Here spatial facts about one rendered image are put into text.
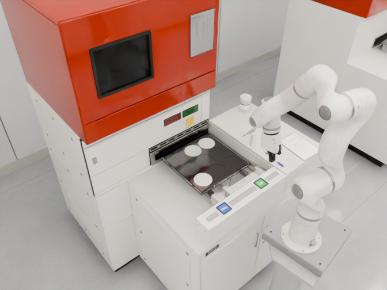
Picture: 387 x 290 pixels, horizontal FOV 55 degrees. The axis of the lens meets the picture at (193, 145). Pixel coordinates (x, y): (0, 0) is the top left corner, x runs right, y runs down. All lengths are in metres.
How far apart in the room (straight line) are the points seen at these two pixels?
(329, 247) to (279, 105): 0.73
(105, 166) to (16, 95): 1.52
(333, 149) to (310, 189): 0.19
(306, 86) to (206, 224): 0.76
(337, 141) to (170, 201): 0.97
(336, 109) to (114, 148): 1.13
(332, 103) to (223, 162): 0.97
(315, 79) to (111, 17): 0.82
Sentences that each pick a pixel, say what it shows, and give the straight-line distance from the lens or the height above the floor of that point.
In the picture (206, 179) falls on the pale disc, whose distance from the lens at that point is 2.03.
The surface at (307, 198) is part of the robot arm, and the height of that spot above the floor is 1.24.
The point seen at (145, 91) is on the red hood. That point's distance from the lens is 1.83.
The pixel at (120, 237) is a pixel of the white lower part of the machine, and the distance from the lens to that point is 2.47.
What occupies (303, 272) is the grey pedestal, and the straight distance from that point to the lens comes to 1.86.
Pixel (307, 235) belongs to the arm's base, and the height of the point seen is 0.96.
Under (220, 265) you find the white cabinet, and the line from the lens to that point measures 2.10.
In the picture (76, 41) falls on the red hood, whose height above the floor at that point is 1.73.
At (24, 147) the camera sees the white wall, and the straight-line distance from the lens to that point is 3.61.
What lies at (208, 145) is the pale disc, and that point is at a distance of 2.24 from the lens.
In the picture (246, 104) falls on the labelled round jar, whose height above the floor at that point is 1.02.
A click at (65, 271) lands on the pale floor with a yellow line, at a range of 2.88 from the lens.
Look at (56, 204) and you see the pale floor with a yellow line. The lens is 3.29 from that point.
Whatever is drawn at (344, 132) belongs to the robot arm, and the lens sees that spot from 1.45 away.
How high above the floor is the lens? 2.36
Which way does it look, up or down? 41 degrees down
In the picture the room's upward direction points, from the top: straight up
